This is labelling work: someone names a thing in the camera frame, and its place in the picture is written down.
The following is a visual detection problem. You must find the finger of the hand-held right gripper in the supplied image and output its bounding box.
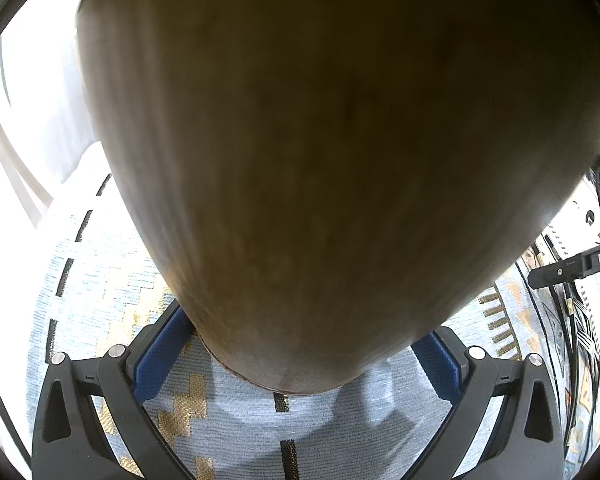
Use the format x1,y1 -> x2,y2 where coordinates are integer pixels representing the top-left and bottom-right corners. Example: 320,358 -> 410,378
527,252 -> 593,291

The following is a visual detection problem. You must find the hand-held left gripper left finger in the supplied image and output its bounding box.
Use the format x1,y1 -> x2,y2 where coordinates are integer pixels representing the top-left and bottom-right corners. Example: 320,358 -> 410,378
32,305 -> 201,480

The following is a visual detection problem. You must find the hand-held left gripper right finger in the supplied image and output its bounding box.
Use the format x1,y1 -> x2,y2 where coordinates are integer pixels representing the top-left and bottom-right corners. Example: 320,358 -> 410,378
414,327 -> 566,480

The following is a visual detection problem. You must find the bamboo utensil holder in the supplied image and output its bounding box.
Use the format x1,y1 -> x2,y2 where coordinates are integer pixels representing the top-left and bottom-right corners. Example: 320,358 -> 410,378
75,0 -> 600,394

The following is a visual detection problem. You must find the blue patterned table mat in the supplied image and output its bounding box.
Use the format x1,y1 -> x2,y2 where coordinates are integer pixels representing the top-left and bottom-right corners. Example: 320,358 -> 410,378
27,175 -> 600,480

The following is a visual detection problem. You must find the white wooden chair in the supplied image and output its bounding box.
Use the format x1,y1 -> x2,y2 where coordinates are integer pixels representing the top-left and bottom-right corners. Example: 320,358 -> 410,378
0,100 -> 61,226

